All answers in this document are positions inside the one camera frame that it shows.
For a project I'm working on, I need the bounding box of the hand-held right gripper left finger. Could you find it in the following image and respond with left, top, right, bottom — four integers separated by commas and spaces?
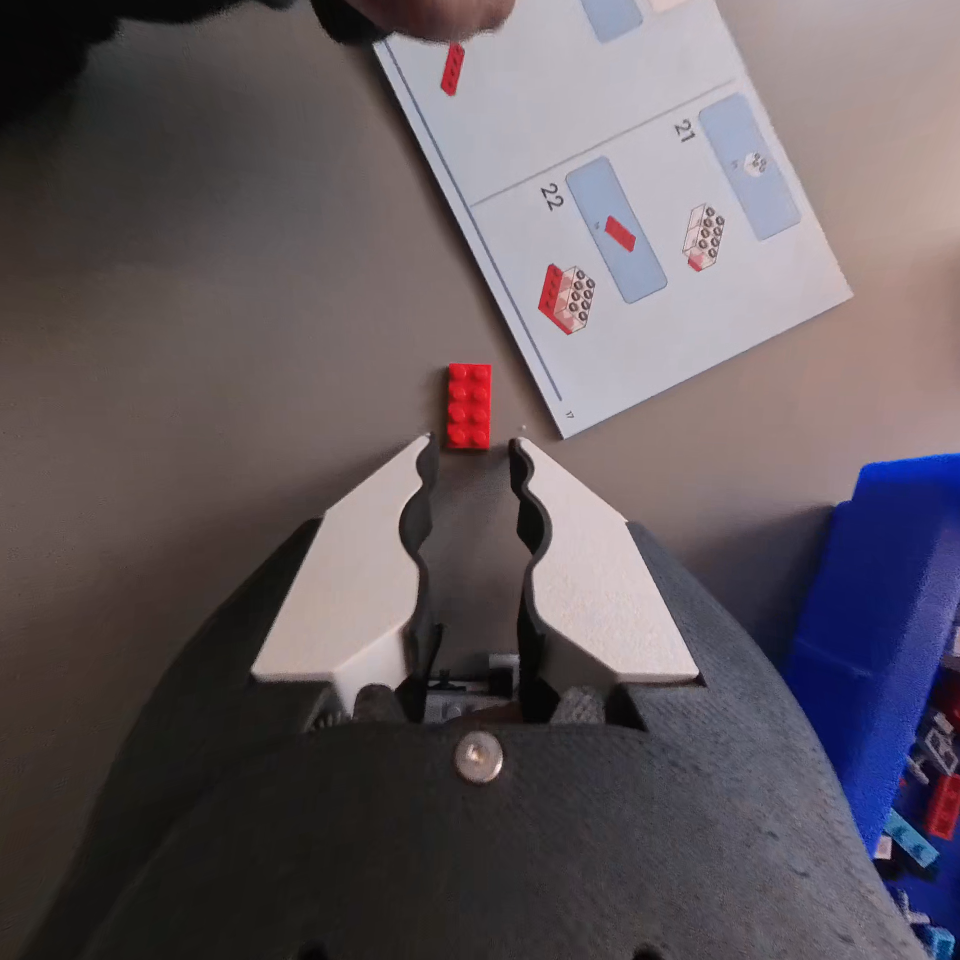
249, 431, 442, 714

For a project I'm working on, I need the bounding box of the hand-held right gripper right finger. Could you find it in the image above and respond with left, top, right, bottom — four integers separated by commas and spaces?
508, 437, 702, 723

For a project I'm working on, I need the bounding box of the red toy brick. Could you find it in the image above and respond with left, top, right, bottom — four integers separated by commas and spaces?
446, 363, 494, 451

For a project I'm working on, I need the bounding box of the blue plastic bin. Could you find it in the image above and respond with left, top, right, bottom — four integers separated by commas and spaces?
783, 453, 960, 960

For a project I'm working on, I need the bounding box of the pile of toy bricks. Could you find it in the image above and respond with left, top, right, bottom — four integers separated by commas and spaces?
873, 622, 960, 960

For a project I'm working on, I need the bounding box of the person's left forearm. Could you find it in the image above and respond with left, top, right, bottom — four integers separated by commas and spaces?
0, 0, 391, 125

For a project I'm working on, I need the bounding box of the person's left hand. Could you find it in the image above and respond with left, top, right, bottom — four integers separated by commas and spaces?
360, 0, 517, 44

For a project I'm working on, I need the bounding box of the toy brick instruction booklet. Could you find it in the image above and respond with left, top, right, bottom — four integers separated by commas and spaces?
372, 0, 855, 440

